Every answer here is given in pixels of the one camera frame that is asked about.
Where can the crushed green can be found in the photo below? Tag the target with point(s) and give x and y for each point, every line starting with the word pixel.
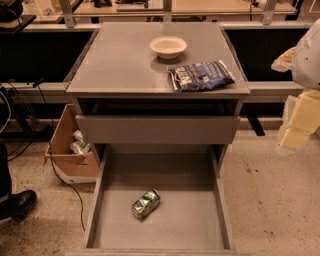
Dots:
pixel 146 204

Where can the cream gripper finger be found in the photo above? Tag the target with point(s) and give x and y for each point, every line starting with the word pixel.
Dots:
pixel 284 62
pixel 301 118

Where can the open grey middle drawer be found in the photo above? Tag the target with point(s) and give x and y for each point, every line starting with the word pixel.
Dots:
pixel 190 220

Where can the wooden background desk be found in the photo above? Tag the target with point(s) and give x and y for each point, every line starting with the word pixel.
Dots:
pixel 49 11

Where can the black shoe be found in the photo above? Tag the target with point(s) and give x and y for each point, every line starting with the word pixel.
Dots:
pixel 16 206

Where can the closed grey top drawer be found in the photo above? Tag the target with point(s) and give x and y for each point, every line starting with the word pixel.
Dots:
pixel 158 129

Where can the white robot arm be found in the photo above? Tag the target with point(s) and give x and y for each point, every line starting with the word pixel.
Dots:
pixel 306 60

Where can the grey drawer cabinet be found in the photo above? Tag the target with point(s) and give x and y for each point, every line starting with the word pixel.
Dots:
pixel 121 76

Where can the cardboard box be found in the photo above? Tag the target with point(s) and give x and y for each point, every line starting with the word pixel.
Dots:
pixel 70 167

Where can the white bowl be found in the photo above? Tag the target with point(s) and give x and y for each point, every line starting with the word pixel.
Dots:
pixel 168 47

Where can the blue chip bag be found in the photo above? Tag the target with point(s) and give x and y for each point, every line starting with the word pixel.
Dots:
pixel 205 76

